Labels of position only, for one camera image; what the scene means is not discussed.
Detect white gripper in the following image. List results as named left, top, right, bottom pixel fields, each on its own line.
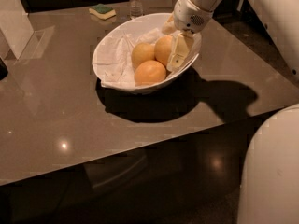
left=162, top=0, right=213, bottom=72

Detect orange fruit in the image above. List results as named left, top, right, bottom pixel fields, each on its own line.
left=131, top=43, right=155, bottom=69
left=154, top=35, right=172, bottom=66
left=134, top=60, right=166, bottom=86

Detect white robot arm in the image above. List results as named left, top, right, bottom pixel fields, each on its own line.
left=162, top=0, right=299, bottom=80

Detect white robot base shell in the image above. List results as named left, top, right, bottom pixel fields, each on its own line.
left=237, top=105, right=299, bottom=224

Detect white oval bowl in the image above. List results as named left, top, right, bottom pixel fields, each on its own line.
left=92, top=13, right=202, bottom=94

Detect clear plastic water bottle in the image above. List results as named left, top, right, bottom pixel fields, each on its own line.
left=129, top=0, right=143, bottom=19

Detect white paper napkin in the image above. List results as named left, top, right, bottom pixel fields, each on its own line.
left=92, top=28, right=161, bottom=90

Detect yellow green sponge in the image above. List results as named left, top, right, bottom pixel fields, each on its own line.
left=89, top=4, right=116, bottom=21

